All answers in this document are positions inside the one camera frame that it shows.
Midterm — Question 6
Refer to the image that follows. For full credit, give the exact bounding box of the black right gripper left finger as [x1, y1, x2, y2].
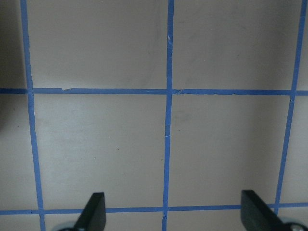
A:
[73, 192, 106, 231]

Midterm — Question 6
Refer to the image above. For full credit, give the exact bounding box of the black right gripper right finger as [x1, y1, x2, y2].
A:
[241, 190, 295, 231]

